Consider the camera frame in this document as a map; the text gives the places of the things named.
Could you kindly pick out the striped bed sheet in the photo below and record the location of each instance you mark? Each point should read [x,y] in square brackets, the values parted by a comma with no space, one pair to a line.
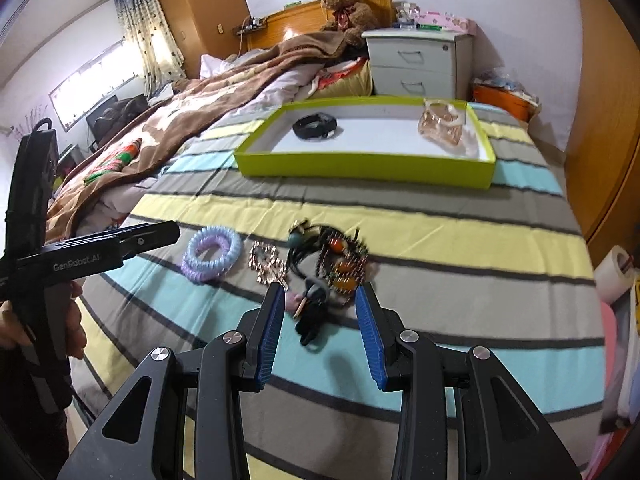
[450,270]

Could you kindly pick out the brown teddy bear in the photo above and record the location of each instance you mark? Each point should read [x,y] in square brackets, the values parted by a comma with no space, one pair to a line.
[350,10]

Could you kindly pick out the wooden headboard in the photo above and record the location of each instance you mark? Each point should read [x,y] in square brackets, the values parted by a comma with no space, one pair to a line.
[295,22]

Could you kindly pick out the wooden wardrobe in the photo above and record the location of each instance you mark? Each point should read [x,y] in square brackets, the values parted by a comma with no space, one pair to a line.
[200,10]

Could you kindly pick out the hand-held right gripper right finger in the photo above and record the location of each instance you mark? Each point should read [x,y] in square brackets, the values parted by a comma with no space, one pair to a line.
[370,340]

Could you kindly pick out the power strip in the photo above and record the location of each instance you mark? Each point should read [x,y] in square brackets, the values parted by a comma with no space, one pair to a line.
[250,25]

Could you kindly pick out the pink stool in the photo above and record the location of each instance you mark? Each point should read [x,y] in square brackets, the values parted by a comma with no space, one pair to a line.
[609,350]

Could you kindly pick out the orange storage box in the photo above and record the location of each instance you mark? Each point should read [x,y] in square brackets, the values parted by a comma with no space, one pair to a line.
[500,102]

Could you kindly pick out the green tray with white inside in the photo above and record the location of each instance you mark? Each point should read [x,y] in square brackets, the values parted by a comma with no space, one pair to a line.
[380,130]

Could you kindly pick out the clear plastic bag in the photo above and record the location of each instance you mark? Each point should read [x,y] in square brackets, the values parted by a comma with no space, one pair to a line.
[505,80]

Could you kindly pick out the black and pink hair accessory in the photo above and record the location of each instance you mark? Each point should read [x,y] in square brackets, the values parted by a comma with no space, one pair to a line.
[312,317]

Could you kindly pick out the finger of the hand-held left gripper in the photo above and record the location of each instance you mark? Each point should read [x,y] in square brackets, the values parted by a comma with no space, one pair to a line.
[110,232]
[150,237]

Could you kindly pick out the black monitor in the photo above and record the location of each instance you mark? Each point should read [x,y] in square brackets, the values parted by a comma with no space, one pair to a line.
[102,120]

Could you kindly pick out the grey nightstand with drawers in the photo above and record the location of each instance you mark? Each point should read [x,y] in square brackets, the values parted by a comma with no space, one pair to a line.
[415,65]

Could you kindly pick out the person's left hand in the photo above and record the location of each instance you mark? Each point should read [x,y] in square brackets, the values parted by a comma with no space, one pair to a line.
[76,320]

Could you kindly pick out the black smart band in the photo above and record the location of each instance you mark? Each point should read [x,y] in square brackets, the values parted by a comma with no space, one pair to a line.
[300,130]

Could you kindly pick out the brown printed blanket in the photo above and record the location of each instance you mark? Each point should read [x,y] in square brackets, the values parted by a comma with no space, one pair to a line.
[210,105]

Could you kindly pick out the wooden door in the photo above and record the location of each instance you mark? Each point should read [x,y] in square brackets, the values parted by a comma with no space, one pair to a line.
[605,110]

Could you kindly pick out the pink printed box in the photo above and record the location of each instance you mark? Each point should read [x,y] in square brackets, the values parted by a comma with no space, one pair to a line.
[447,22]

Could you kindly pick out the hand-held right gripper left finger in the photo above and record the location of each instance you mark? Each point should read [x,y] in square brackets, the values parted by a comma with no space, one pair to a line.
[267,340]

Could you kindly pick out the clear jars on nightstand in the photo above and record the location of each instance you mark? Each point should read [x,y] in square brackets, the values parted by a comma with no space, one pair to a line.
[406,16]

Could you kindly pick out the window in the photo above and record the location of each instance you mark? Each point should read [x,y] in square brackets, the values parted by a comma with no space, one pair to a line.
[95,80]

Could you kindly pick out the patterned curtain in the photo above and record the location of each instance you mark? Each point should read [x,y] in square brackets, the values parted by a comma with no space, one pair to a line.
[150,35]

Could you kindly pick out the clear pink plastic pouch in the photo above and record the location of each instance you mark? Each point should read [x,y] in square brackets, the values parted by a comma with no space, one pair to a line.
[440,130]

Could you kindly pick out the yellow and red pillow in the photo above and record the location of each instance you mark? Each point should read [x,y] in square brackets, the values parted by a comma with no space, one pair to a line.
[350,80]

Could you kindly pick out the person's left forearm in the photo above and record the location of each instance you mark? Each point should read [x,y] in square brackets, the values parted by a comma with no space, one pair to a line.
[25,435]

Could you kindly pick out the white paper roll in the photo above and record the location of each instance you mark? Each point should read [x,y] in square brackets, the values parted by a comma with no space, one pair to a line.
[610,275]

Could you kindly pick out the pale lilac quilt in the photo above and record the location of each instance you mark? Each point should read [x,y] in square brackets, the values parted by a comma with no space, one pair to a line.
[285,82]

